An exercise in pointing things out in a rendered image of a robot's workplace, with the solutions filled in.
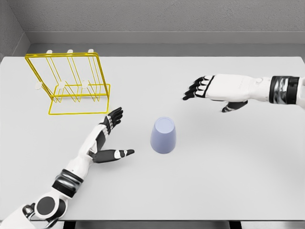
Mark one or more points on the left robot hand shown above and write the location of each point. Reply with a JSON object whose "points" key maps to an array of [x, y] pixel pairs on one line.
{"points": [[95, 140]]}

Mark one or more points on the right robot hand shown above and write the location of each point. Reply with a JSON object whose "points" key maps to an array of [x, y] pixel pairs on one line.
{"points": [[228, 87]]}

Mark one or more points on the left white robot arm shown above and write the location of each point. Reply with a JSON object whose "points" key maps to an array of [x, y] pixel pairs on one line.
{"points": [[53, 195]]}

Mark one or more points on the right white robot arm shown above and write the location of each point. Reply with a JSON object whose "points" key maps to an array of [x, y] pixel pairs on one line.
{"points": [[278, 89]]}

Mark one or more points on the lavender plastic cup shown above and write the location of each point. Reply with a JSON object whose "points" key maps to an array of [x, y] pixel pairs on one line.
{"points": [[163, 136]]}

